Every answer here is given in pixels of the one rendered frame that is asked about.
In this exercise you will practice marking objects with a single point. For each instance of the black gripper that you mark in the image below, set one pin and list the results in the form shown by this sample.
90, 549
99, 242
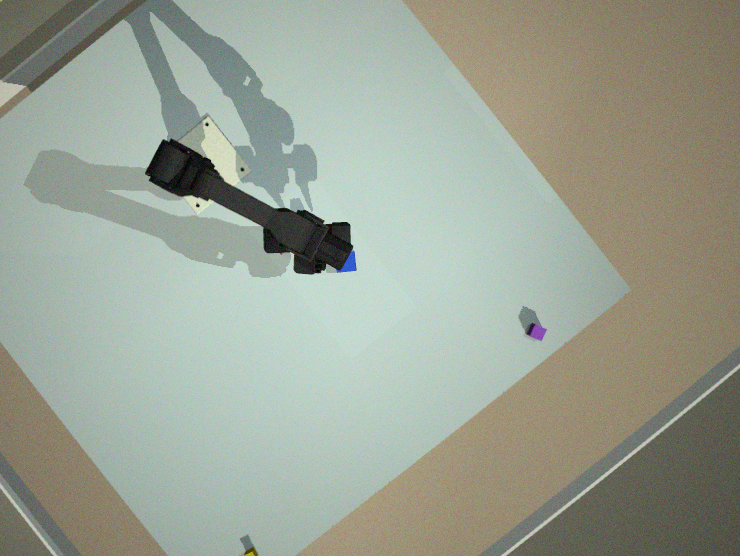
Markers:
339, 229

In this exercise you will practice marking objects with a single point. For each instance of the blue cube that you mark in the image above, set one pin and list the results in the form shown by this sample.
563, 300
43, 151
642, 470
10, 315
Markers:
350, 264

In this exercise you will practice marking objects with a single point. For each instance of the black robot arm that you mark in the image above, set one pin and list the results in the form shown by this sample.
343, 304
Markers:
190, 174

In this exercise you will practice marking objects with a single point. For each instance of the purple block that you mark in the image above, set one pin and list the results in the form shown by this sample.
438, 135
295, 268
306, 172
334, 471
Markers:
536, 332

